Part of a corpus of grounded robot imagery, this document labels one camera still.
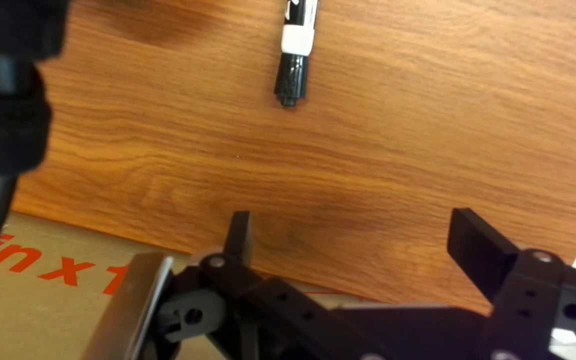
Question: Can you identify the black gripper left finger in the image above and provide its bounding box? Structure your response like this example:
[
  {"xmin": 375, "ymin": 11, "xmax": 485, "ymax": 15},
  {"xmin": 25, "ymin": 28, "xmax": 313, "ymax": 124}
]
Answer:
[{"xmin": 160, "ymin": 211, "xmax": 370, "ymax": 360}]

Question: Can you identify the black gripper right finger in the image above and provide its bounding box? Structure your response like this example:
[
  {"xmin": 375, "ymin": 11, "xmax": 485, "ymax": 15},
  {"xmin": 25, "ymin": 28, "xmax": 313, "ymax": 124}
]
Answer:
[{"xmin": 445, "ymin": 207, "xmax": 576, "ymax": 360}]

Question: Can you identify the black white dry-erase marker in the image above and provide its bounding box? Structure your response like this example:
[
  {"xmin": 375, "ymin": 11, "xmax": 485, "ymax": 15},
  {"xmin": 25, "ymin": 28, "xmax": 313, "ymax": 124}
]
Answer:
[{"xmin": 272, "ymin": 0, "xmax": 322, "ymax": 111}]

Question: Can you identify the brown cardboard sheet red print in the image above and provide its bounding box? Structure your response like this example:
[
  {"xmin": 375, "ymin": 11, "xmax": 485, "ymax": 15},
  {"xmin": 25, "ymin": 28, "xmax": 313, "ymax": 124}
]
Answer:
[{"xmin": 0, "ymin": 211, "xmax": 199, "ymax": 360}]

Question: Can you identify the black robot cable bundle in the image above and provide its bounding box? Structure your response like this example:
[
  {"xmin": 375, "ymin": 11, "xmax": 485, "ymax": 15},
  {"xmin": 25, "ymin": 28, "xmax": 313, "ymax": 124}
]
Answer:
[{"xmin": 0, "ymin": 0, "xmax": 72, "ymax": 296}]

